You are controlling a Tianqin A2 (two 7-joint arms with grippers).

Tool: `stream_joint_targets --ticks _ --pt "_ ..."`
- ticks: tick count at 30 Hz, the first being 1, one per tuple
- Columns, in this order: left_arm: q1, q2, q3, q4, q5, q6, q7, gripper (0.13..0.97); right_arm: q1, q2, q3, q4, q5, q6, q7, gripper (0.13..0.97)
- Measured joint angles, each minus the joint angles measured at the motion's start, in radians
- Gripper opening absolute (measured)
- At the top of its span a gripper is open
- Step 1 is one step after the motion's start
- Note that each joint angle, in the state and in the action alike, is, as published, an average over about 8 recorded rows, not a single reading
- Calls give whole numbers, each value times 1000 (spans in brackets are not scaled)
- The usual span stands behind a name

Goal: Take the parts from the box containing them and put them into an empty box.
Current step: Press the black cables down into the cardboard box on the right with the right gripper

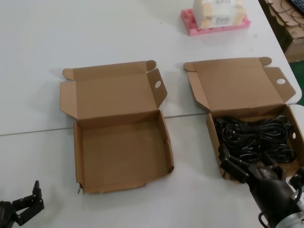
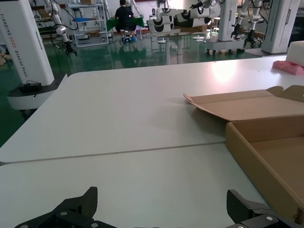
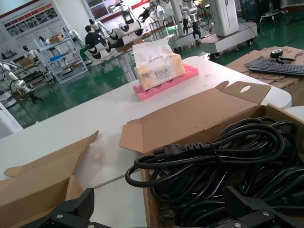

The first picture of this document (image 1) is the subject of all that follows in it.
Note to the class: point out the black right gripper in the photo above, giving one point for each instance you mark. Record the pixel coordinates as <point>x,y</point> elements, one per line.
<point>270,190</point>

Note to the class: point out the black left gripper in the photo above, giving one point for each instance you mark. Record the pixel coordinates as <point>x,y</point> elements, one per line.
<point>6,213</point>

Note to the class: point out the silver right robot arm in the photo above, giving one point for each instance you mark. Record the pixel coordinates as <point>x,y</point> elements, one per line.
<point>292,221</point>

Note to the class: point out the brown cardboard box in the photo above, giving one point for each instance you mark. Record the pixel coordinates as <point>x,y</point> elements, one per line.
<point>237,83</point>
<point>114,95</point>

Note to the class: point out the pale cardboard carton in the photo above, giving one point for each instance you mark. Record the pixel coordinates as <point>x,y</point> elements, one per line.
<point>295,51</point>

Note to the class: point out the pink foam tray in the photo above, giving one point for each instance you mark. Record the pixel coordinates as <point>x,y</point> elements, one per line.
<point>213,32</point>

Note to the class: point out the brown carton with writing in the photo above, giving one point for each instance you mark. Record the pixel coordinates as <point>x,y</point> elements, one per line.
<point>297,32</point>

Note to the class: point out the white yellow tissue pack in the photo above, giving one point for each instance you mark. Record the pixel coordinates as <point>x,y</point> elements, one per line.
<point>218,14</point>

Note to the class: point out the black keyboard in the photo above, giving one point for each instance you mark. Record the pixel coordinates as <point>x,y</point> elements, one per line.
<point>298,3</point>

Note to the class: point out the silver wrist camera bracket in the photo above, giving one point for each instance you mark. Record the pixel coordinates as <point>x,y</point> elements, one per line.
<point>299,196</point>

